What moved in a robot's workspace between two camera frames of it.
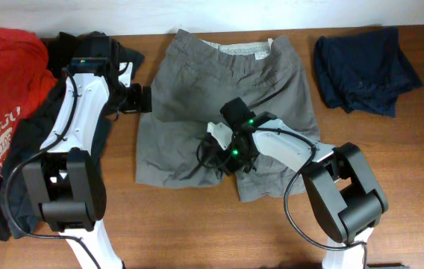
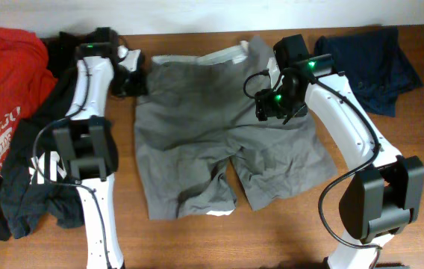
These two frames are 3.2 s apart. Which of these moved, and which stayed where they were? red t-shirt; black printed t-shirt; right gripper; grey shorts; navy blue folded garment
Moved: right gripper; grey shorts
Stayed: black printed t-shirt; navy blue folded garment; red t-shirt
